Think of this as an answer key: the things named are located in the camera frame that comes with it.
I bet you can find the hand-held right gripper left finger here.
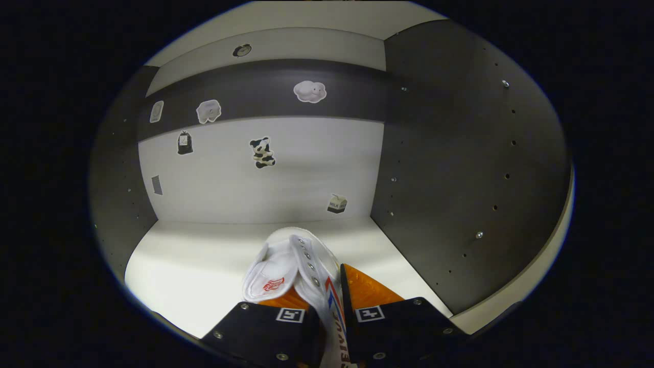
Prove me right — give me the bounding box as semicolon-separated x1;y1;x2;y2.
202;286;328;368

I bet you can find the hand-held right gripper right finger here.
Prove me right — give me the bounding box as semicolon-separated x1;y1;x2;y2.
340;263;468;367

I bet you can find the white canvas shoe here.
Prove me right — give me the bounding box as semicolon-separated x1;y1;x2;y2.
242;226;358;368

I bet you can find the white shoe cabinet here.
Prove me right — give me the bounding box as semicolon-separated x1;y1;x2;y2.
89;0;575;340

